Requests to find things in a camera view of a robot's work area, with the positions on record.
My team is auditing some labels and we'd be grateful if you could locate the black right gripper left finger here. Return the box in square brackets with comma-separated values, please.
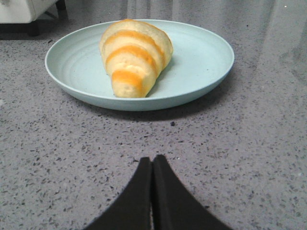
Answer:
[86, 157, 152, 230]

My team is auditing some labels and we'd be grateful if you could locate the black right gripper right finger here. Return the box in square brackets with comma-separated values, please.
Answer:
[152, 155, 230, 230]

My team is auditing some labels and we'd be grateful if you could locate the croissant bread roll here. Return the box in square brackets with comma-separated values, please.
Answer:
[99, 19, 173, 98]

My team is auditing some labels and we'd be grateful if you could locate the white toaster oven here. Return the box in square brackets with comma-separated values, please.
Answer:
[0, 0, 66, 36]

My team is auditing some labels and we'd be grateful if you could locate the light green plate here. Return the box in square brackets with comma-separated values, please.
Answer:
[45, 19, 235, 111]

